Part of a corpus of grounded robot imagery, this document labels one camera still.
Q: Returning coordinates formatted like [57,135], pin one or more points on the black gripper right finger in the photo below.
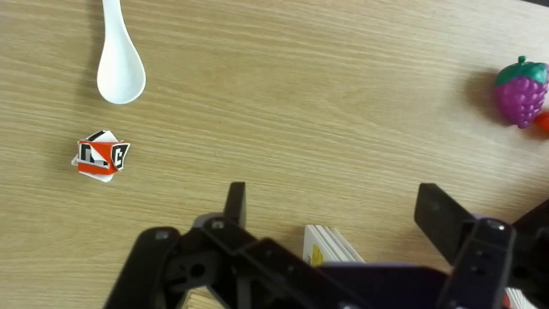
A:
[481,257]

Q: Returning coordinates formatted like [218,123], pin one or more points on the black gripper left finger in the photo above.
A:
[165,257]

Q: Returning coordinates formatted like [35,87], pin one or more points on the small red white cube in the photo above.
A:
[100,154]

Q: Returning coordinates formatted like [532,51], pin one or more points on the purple toy grape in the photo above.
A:
[520,94]

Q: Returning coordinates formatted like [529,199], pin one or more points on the white spoon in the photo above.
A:
[119,74]

